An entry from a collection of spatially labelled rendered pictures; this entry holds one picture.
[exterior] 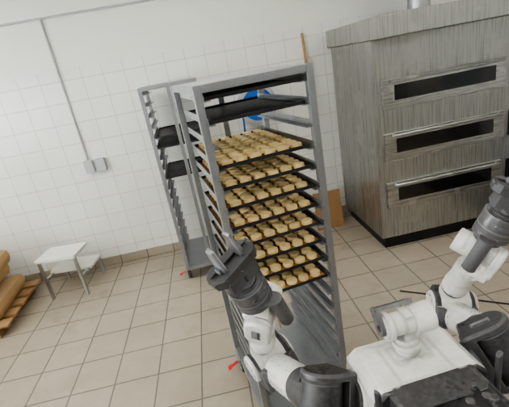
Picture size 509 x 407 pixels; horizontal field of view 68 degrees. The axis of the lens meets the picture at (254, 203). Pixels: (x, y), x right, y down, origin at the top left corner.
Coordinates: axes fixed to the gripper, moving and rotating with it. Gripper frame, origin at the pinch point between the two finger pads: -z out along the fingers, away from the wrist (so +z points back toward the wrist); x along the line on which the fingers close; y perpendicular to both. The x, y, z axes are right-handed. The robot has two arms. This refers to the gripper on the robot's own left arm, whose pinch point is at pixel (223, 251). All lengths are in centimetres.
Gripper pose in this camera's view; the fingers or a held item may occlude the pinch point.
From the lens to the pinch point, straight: 76.6
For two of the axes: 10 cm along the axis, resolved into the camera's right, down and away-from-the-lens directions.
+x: 6.3, -6.8, 3.8
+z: 3.5, 6.9, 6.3
